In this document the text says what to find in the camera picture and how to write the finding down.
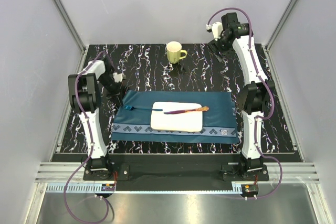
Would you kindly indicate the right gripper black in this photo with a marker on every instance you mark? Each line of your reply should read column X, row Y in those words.
column 214, row 45

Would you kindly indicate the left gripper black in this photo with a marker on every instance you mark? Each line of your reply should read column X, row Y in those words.
column 115, row 95

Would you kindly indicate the blue fork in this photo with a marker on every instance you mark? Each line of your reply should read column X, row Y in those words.
column 131, row 108

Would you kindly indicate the blue cloth placemat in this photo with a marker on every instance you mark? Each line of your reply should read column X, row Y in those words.
column 219, row 122

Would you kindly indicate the white rectangular plate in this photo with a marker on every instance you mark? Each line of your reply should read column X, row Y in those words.
column 186, row 122

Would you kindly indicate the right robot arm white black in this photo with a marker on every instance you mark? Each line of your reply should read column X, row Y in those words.
column 255, row 100

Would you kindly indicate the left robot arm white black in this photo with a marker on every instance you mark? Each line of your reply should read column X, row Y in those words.
column 85, row 100

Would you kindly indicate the yellow-green ceramic mug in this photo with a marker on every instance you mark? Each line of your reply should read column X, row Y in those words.
column 174, row 52

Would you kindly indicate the left connector box black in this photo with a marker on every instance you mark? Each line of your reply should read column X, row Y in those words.
column 108, row 187

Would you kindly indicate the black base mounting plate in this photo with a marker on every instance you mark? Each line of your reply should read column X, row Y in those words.
column 177, row 166

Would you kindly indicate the right connector box orange black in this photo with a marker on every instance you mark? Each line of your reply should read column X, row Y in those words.
column 250, row 190

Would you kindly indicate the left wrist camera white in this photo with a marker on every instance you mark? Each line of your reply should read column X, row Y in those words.
column 118, row 77

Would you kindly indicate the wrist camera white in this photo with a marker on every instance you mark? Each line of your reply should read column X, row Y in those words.
column 216, row 29
column 118, row 77

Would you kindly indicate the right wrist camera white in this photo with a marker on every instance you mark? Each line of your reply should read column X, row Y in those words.
column 216, row 29

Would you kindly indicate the aluminium front frame rail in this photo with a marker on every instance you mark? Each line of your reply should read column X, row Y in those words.
column 59, row 172

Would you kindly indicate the right aluminium frame post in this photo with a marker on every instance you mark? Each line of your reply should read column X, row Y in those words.
column 286, row 14

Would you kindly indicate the aluminium frame post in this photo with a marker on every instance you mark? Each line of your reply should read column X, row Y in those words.
column 69, row 24
column 286, row 14

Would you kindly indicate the white slotted cable duct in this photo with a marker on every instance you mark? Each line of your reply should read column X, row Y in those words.
column 234, row 189

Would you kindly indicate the left aluminium frame post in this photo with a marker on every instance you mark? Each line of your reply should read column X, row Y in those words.
column 69, row 24

